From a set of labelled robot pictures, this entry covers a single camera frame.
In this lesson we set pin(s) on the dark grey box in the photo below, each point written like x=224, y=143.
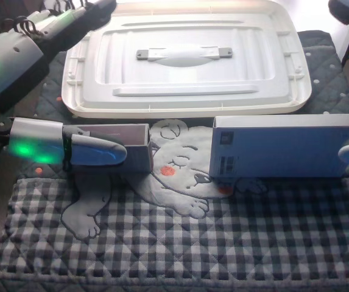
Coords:
x=131, y=137

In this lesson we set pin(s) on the white plastic storage lid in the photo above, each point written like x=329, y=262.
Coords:
x=186, y=61

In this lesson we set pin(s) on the white cardboard box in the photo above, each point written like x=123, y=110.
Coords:
x=277, y=146

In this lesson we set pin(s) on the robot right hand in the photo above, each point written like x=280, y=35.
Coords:
x=37, y=143

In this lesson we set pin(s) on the grey quilt with bear print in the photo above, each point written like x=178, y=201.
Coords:
x=174, y=237

